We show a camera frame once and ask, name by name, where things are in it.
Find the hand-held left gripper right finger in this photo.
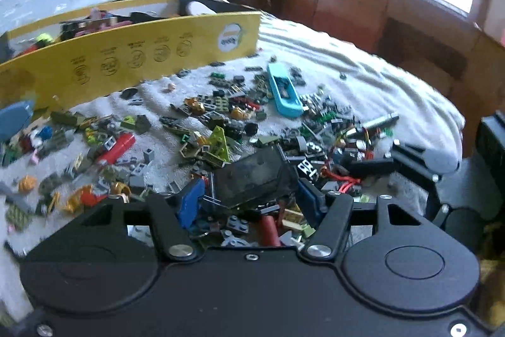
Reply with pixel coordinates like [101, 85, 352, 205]
[298, 179, 432, 262]

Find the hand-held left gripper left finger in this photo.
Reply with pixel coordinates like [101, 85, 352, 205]
[75, 179, 206, 262]

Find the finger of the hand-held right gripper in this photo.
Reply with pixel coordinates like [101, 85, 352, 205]
[390, 140, 454, 229]

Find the dark transparent canopy piece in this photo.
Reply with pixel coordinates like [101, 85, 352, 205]
[213, 145, 300, 209]

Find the pile of toy bricks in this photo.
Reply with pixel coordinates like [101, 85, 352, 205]
[0, 57, 399, 251]

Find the yellow cardboard box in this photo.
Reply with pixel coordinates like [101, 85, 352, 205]
[0, 0, 263, 112]

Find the small metal motor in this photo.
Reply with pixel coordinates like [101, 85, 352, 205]
[357, 113, 399, 134]

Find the dark red cylinder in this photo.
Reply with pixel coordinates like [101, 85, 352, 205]
[258, 216, 281, 247]

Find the cyan plastic case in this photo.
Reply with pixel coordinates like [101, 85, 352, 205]
[266, 63, 304, 118]

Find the red plastic cylinder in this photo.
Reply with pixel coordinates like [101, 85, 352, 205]
[95, 134, 136, 166]

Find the white fleece blanket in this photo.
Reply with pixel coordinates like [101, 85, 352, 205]
[0, 11, 468, 322]

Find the blue plastic shell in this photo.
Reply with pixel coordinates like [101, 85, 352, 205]
[0, 100, 36, 142]

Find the heap of mixed toys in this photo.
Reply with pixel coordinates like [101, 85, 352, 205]
[12, 7, 137, 53]

